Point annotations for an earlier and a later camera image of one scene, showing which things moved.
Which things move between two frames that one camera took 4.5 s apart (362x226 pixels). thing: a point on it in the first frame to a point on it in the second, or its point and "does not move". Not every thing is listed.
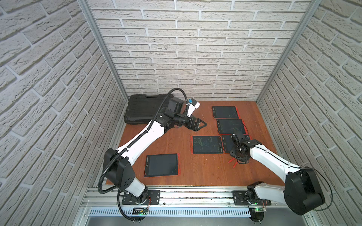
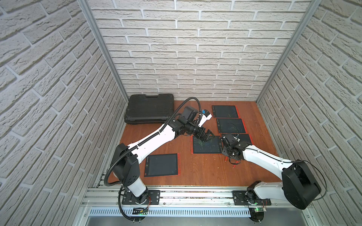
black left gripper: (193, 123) to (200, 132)
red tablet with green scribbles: (230, 126) does not move
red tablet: (228, 112) does not move
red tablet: (203, 144) does not move
